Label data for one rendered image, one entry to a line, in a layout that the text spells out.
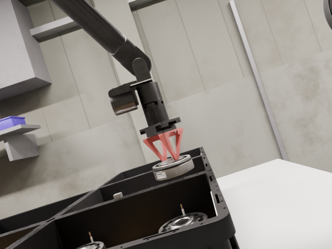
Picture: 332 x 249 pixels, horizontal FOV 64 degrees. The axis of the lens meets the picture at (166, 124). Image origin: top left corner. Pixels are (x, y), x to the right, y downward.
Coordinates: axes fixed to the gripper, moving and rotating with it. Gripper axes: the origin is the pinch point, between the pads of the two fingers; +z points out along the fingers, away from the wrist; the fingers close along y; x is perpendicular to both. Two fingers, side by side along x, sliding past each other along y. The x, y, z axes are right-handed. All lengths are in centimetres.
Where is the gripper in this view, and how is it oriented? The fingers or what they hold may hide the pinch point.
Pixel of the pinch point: (169, 157)
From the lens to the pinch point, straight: 68.8
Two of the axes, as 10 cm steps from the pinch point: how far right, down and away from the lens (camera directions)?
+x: 7.4, -2.2, 6.3
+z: 3.0, 9.5, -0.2
